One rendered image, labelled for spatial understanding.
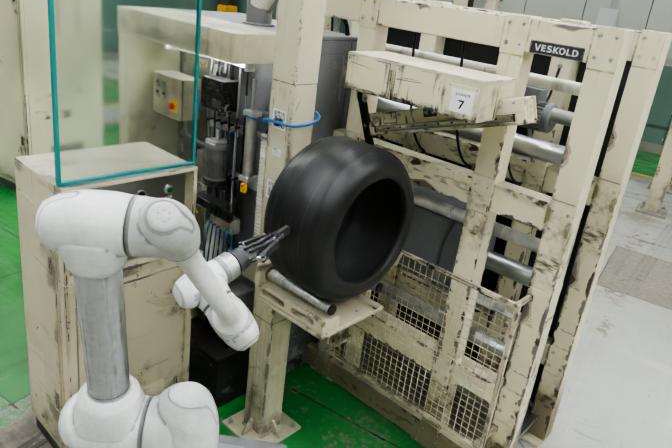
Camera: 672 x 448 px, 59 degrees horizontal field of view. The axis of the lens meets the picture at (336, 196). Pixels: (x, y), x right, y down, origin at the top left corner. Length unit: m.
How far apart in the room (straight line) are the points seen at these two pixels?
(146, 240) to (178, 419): 0.54
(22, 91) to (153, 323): 3.10
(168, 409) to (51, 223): 0.58
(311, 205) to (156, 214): 0.84
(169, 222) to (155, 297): 1.36
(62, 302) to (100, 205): 1.14
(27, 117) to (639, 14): 9.10
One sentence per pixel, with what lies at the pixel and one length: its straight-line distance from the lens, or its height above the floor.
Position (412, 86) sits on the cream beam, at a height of 1.71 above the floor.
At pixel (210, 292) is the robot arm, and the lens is 1.58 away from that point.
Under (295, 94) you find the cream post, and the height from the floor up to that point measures 1.62.
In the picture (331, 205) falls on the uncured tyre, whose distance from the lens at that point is 1.96.
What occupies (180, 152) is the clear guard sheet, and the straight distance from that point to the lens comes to 2.41.
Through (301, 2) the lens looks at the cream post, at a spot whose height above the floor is 1.95.
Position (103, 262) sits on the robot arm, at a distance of 1.32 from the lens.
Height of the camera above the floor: 2.03
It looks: 20 degrees down
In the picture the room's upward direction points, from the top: 7 degrees clockwise
